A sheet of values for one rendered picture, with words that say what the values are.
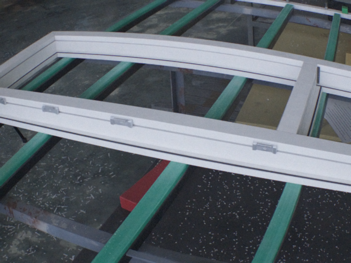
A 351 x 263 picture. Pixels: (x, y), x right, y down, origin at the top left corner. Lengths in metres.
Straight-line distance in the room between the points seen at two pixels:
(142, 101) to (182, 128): 2.15
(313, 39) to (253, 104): 0.81
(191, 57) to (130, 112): 0.41
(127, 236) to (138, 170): 1.67
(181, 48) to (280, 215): 0.68
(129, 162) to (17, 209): 1.61
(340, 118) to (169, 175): 0.83
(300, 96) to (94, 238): 0.54
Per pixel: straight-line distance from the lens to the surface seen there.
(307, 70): 1.21
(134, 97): 3.14
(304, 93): 1.08
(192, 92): 2.41
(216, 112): 1.12
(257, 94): 1.71
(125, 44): 1.43
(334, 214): 1.27
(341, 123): 1.58
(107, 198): 2.30
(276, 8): 2.89
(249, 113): 1.59
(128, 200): 1.26
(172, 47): 1.37
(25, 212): 0.96
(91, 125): 1.05
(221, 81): 2.53
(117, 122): 1.00
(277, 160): 0.91
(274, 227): 0.81
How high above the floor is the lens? 1.41
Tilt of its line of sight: 31 degrees down
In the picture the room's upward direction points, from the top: 4 degrees counter-clockwise
